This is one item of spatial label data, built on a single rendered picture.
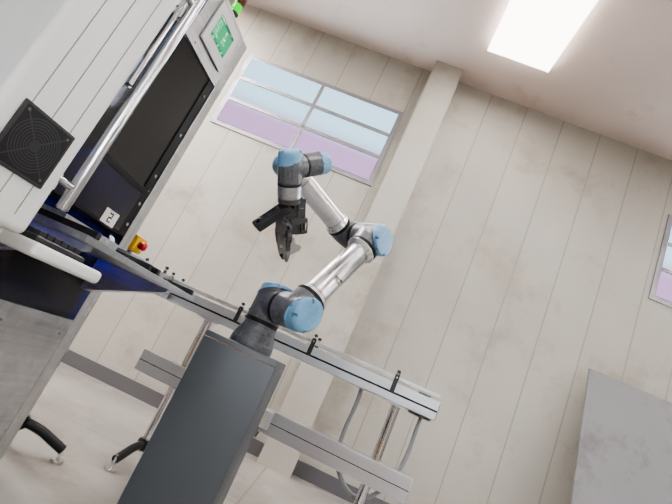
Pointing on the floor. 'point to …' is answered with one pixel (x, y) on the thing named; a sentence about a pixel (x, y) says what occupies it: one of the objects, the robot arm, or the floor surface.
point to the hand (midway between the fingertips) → (282, 257)
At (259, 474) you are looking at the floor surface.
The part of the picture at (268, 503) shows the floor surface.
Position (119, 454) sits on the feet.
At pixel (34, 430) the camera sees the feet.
